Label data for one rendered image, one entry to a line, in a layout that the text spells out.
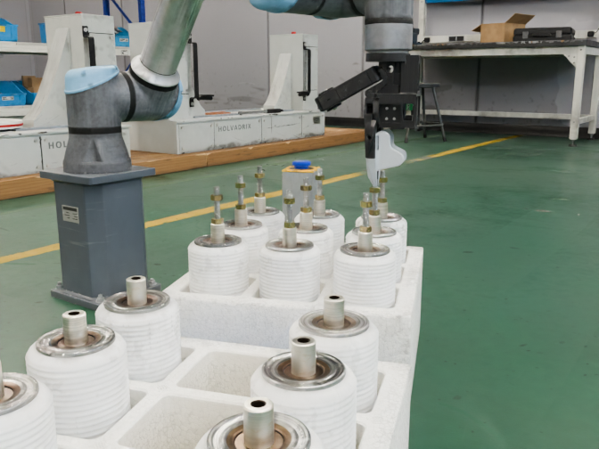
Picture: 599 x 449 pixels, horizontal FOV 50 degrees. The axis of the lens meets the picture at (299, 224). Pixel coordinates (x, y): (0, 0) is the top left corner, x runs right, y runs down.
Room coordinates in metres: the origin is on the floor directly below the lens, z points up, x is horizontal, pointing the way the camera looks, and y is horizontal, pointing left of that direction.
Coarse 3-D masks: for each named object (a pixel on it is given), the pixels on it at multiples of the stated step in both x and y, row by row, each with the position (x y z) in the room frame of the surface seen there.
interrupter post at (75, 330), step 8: (72, 312) 0.60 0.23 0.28; (80, 312) 0.60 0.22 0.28; (64, 320) 0.59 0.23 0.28; (72, 320) 0.59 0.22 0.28; (80, 320) 0.59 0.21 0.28; (64, 328) 0.59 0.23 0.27; (72, 328) 0.59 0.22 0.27; (80, 328) 0.59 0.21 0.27; (64, 336) 0.59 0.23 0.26; (72, 336) 0.59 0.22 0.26; (80, 336) 0.59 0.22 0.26; (72, 344) 0.59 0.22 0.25; (80, 344) 0.59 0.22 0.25
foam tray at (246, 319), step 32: (416, 256) 1.16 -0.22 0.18; (256, 288) 0.97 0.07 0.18; (320, 288) 1.01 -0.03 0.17; (416, 288) 0.99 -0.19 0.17; (192, 320) 0.92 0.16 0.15; (224, 320) 0.91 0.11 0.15; (256, 320) 0.90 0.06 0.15; (288, 320) 0.89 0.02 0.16; (384, 320) 0.86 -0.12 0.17; (416, 320) 1.05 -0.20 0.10; (384, 352) 0.86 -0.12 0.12; (416, 352) 1.12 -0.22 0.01
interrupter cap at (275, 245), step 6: (276, 240) 0.99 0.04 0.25; (282, 240) 0.99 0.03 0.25; (300, 240) 1.00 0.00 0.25; (306, 240) 0.99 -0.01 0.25; (270, 246) 0.96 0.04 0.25; (276, 246) 0.96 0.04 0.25; (282, 246) 0.97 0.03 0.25; (300, 246) 0.96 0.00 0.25; (306, 246) 0.96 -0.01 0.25; (312, 246) 0.96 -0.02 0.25
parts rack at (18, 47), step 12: (108, 0) 7.17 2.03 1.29; (108, 12) 7.17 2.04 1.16; (144, 12) 6.85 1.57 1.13; (0, 48) 5.55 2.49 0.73; (12, 48) 5.64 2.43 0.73; (24, 48) 5.73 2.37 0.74; (36, 48) 5.82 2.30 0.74; (120, 48) 6.58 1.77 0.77; (0, 108) 5.51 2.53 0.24; (12, 108) 5.60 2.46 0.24; (24, 108) 5.69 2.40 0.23
